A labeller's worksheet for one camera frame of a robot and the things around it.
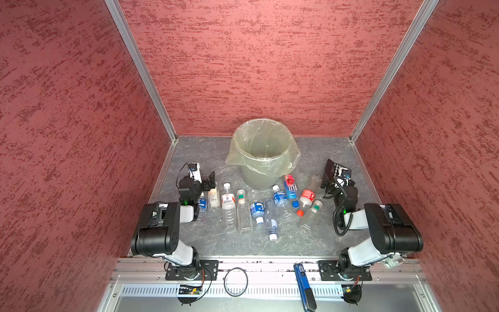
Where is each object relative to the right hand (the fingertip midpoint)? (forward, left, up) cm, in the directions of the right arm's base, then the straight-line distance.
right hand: (333, 176), depth 92 cm
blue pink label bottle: (-4, +21, -3) cm, 22 cm away
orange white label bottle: (-10, +58, -2) cm, 58 cm away
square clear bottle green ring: (-20, +43, -6) cm, 48 cm away
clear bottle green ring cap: (-19, +15, -7) cm, 25 cm away
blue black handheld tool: (-46, +20, -7) cm, 51 cm away
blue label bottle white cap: (-11, +63, -3) cm, 64 cm away
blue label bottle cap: (-9, +27, -4) cm, 28 cm away
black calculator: (+8, -4, -8) cm, 11 cm away
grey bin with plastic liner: (+17, +32, 0) cm, 37 cm away
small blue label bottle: (-15, +37, -3) cm, 40 cm away
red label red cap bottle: (-9, +14, -5) cm, 17 cm away
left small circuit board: (-43, +66, -10) cm, 79 cm away
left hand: (+2, +63, 0) cm, 63 cm away
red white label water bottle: (-13, +51, -5) cm, 53 cm away
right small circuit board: (-45, +2, -11) cm, 46 cm away
